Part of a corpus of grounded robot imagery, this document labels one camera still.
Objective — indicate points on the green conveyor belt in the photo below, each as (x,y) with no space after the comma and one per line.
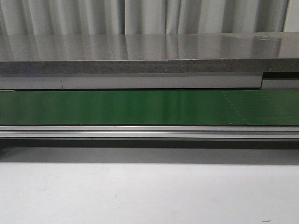
(151,107)

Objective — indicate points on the grey panel under counter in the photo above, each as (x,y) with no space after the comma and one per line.
(188,80)

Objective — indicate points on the grey speckled stone counter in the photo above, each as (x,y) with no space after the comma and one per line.
(175,53)

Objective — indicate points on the white pleated curtain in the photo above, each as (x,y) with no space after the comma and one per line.
(128,17)

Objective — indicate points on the aluminium conveyor frame rail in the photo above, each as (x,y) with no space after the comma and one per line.
(153,132)

